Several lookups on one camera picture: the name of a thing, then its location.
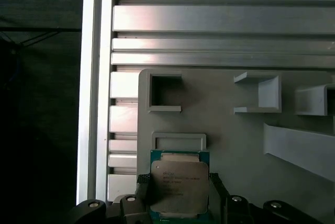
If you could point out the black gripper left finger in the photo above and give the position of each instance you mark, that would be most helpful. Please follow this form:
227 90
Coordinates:
131 208

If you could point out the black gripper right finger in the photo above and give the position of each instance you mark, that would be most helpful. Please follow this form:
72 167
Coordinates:
235 208

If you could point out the silver topped CPU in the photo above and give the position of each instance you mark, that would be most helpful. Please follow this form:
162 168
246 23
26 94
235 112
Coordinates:
178 179

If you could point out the grey parts rack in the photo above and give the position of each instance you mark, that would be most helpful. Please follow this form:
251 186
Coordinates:
235 135

